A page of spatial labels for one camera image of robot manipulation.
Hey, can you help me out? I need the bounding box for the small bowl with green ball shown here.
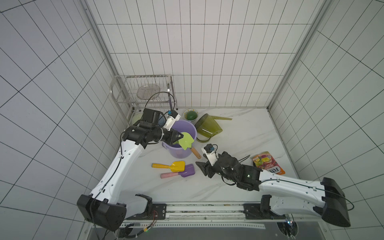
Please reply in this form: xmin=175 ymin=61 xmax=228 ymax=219
xmin=183 ymin=109 xmax=199 ymax=122

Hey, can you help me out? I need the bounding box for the colourful snack packet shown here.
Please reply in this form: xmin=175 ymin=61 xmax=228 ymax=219
xmin=252 ymin=152 xmax=286 ymax=175

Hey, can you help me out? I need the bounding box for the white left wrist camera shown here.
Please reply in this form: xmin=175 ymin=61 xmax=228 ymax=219
xmin=163 ymin=110 xmax=181 ymax=131

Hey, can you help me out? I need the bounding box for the metal dish rack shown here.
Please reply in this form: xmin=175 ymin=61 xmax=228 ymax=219
xmin=109 ymin=74 xmax=178 ymax=126

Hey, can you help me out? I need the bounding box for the purple plastic bucket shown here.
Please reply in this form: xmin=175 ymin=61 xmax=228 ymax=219
xmin=162 ymin=120 xmax=197 ymax=159

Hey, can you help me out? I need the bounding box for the yellow plastic toy shovel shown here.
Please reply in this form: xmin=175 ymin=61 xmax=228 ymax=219
xmin=152 ymin=161 xmax=186 ymax=173

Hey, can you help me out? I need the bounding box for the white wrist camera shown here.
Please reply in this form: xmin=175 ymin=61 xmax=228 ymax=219
xmin=202 ymin=144 xmax=218 ymax=167
xmin=163 ymin=110 xmax=181 ymax=131

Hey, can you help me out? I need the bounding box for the light green wooden-handle spade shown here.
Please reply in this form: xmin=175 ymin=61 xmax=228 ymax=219
xmin=178 ymin=132 xmax=202 ymax=160

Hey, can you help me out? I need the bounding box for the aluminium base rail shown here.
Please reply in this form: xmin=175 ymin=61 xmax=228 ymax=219
xmin=80 ymin=201 xmax=331 ymax=232

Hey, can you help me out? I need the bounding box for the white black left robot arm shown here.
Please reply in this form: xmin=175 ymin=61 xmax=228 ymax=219
xmin=77 ymin=109 xmax=183 ymax=231

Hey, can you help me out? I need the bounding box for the clear glass plate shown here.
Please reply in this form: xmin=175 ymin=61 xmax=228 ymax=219
xmin=137 ymin=84 xmax=161 ymax=101

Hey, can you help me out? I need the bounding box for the purple pink toy shovel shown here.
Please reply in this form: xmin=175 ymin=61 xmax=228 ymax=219
xmin=161 ymin=164 xmax=195 ymax=179

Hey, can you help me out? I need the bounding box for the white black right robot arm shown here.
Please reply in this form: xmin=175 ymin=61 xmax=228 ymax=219
xmin=196 ymin=152 xmax=351 ymax=228

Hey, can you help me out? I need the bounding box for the pale green bowl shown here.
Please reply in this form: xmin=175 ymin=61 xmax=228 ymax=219
xmin=131 ymin=113 xmax=143 ymax=125

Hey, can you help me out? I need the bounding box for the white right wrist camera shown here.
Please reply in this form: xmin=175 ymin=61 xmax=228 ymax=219
xmin=202 ymin=144 xmax=218 ymax=167

